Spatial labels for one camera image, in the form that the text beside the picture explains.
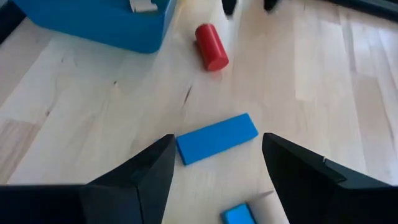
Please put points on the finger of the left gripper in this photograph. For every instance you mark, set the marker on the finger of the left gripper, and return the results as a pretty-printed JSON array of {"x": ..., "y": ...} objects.
[
  {"x": 271, "y": 4},
  {"x": 229, "y": 6}
]

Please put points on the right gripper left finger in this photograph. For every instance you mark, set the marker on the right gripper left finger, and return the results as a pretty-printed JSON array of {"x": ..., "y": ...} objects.
[{"x": 124, "y": 199}]

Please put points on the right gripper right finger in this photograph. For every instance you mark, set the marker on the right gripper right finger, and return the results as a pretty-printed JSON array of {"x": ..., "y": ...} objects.
[{"x": 311, "y": 193}]

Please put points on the red wooden cylinder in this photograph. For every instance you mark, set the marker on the red wooden cylinder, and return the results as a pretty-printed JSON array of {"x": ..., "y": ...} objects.
[{"x": 211, "y": 46}]

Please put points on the blue wooden block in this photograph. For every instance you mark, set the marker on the blue wooden block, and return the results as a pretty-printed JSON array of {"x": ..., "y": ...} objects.
[
  {"x": 237, "y": 215},
  {"x": 217, "y": 138}
]

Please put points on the natural wooden arch block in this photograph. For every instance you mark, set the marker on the natural wooden arch block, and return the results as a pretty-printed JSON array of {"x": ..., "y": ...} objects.
[{"x": 143, "y": 7}]

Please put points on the teal plastic tray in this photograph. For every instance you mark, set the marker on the teal plastic tray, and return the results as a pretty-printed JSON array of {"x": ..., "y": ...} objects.
[{"x": 93, "y": 28}]

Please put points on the black front crossbar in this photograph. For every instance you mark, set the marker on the black front crossbar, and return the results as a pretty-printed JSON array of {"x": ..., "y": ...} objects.
[{"x": 9, "y": 18}]

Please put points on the black table frame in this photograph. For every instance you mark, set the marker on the black table frame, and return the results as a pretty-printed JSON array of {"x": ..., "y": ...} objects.
[{"x": 373, "y": 7}]

